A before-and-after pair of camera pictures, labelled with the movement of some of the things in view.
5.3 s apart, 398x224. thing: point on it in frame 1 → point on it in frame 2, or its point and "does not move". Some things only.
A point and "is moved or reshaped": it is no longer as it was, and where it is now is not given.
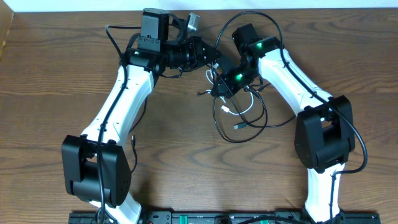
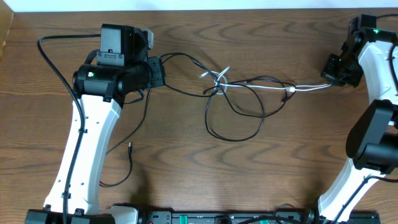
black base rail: [227, 217] does not move
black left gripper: [194, 49] → [158, 70]
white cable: [224, 108] is moved or reshaped
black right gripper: [229, 89] → [328, 71]
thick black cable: [238, 141] is moved or reshaped
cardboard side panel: [6, 18] does not move
